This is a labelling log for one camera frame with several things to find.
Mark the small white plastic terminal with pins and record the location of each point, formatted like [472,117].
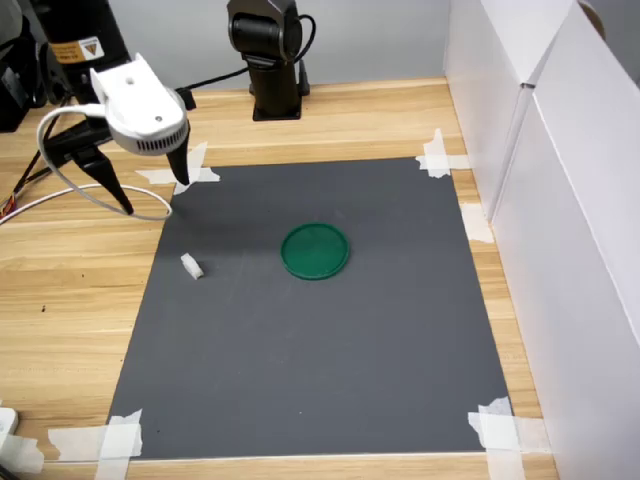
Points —
[192,266]

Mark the round green lid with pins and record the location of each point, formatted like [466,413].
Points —
[315,250]

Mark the white tape piece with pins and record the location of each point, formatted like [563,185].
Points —
[22,452]
[440,161]
[117,440]
[500,432]
[477,222]
[157,175]

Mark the black device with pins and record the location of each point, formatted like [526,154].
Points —
[17,75]

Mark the dark grey mat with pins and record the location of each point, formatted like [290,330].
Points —
[310,360]

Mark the white partition panel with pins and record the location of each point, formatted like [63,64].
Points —
[575,300]
[480,100]

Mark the white camera box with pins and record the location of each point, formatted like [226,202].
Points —
[145,110]

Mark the small white bracket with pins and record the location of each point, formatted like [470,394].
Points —
[7,422]

